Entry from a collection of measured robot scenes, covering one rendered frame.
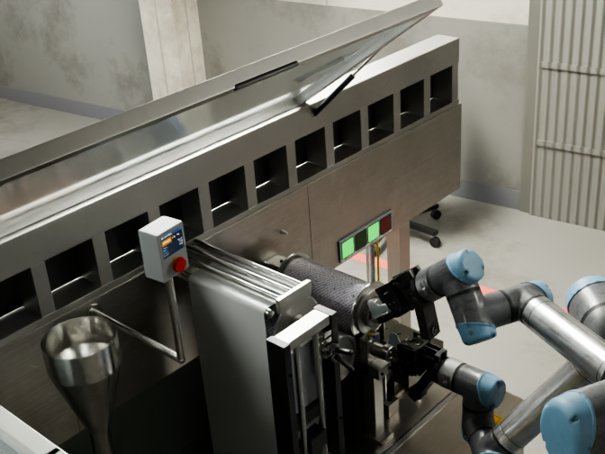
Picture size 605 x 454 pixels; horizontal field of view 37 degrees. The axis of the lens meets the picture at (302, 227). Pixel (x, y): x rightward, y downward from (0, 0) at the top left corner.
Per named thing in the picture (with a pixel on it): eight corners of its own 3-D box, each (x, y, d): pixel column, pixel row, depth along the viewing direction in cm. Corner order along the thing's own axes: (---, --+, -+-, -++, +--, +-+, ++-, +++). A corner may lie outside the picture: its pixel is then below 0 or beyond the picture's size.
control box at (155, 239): (171, 286, 164) (163, 238, 160) (145, 277, 168) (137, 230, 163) (196, 268, 169) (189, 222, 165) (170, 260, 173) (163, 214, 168)
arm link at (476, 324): (519, 329, 187) (500, 279, 190) (472, 343, 184) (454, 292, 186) (502, 336, 194) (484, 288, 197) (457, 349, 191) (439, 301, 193)
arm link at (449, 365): (467, 382, 220) (448, 399, 214) (451, 375, 222) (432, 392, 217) (467, 357, 216) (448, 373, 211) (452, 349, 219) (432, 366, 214)
